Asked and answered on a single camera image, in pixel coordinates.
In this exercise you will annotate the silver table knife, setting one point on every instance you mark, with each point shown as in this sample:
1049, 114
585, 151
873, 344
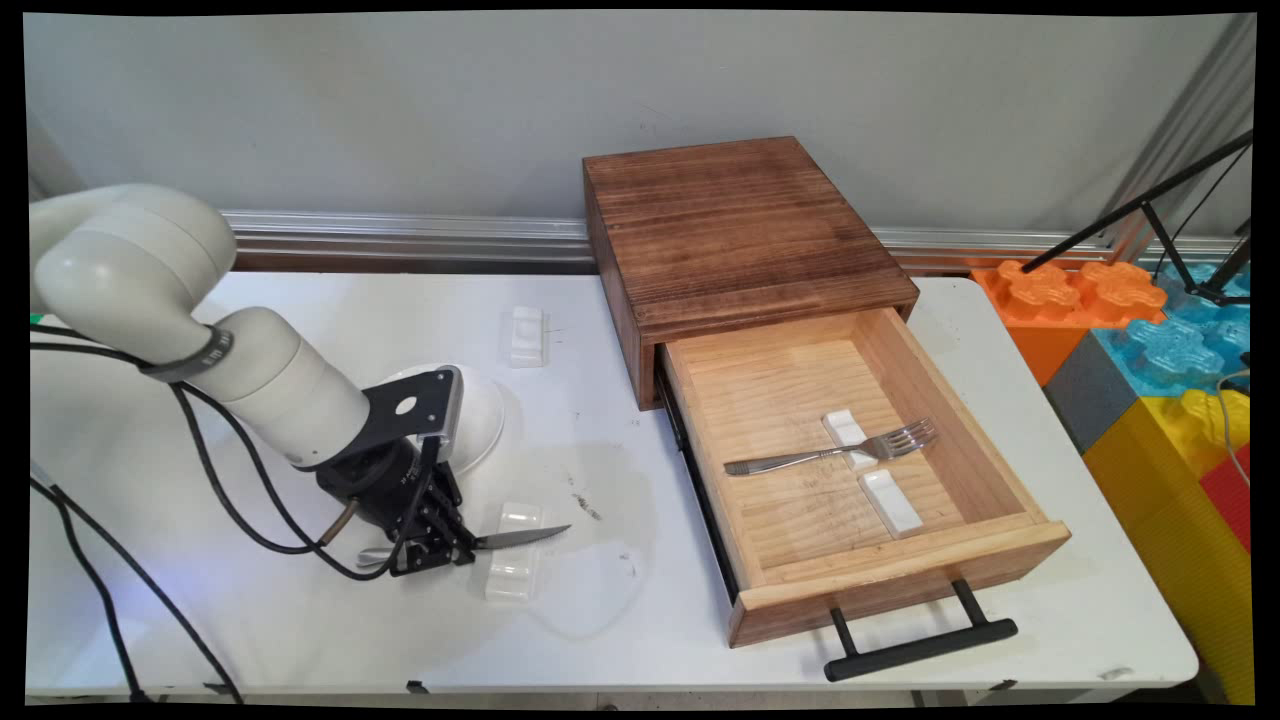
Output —
520, 537

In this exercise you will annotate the white ceramic cutlery rest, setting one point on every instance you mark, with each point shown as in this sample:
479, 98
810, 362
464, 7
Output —
892, 505
527, 335
845, 428
512, 575

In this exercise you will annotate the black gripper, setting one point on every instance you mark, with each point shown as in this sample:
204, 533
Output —
380, 485

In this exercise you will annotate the silver fork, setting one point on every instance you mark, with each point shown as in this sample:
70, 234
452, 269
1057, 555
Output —
800, 460

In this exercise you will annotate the black tripod stand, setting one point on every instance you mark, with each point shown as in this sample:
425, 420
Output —
1130, 208

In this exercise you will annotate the white round plate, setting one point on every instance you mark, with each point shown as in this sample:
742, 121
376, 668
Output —
482, 410

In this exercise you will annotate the blue foam block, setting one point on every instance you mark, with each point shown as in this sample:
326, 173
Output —
1170, 350

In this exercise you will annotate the aluminium wall rail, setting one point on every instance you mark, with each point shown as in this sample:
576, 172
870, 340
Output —
400, 235

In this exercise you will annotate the light wooden drawer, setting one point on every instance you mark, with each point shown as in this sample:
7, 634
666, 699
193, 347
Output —
900, 575

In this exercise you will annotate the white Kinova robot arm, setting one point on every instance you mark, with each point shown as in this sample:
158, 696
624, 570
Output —
130, 260

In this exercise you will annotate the orange foam block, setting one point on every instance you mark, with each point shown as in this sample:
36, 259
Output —
1050, 300

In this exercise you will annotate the grey foam block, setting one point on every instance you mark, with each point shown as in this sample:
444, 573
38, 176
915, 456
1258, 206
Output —
1090, 395

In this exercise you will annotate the black wrist camera mount plate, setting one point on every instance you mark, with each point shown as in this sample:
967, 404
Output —
432, 392

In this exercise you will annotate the dark brown wooden cabinet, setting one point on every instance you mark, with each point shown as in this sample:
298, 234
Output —
740, 220

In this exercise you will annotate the red foam block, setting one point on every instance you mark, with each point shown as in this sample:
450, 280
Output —
1230, 500

